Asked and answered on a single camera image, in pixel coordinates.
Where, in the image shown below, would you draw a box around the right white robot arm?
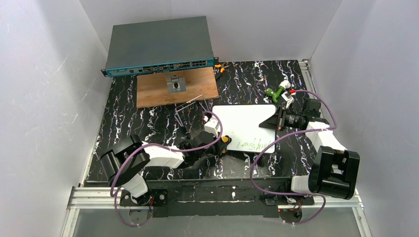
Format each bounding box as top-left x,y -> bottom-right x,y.
259,99 -> 360,199

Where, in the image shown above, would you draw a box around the grey network switch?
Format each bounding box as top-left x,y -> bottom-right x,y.
103,16 -> 215,77

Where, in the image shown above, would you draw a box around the orange handled pliers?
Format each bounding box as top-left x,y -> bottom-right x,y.
214,63 -> 229,80

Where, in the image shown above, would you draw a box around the white whiteboard black frame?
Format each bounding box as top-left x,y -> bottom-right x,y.
212,104 -> 276,153

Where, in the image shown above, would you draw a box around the brown wooden board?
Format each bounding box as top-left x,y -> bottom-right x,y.
136,67 -> 219,108

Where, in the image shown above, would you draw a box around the aluminium rail frame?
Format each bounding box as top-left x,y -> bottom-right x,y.
62,60 -> 372,237

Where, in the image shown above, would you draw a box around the yellow black whiteboard eraser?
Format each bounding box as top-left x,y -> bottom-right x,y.
220,136 -> 232,146

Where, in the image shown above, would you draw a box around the green white marker tool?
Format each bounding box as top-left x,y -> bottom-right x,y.
264,80 -> 291,104

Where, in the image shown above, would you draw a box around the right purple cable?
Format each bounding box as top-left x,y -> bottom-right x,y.
249,89 -> 338,226

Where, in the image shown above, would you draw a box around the grey metal stand bracket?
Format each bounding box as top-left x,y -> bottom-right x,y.
164,71 -> 186,94

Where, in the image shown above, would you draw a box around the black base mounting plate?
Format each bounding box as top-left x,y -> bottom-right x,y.
119,177 -> 314,218

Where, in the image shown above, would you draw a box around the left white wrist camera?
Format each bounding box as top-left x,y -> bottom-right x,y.
203,116 -> 220,136

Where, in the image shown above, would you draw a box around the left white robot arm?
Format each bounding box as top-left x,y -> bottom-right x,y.
99,131 -> 232,200

